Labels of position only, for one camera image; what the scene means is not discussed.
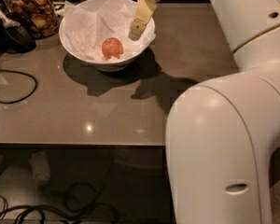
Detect white paper napkin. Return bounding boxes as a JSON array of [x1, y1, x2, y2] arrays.
[[63, 0, 157, 62]]

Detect black cable on table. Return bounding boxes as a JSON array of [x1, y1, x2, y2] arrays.
[[0, 68, 38, 105]]

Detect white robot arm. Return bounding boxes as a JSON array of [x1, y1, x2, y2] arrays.
[[165, 0, 280, 224]]

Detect red apple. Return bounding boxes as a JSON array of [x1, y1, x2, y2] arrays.
[[102, 37, 124, 60]]

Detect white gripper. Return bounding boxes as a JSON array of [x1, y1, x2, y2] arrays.
[[129, 0, 161, 41]]

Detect black cables on floor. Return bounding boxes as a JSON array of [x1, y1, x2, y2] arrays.
[[0, 180, 119, 224]]

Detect glass jar of dried chips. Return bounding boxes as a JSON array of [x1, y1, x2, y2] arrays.
[[4, 0, 59, 39]]

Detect white ceramic bowl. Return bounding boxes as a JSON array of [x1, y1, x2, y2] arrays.
[[58, 0, 156, 73]]

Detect white spoon handle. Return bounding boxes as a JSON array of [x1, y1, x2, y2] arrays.
[[0, 9, 21, 28]]

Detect black round device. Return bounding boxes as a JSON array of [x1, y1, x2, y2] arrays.
[[5, 25, 36, 53]]

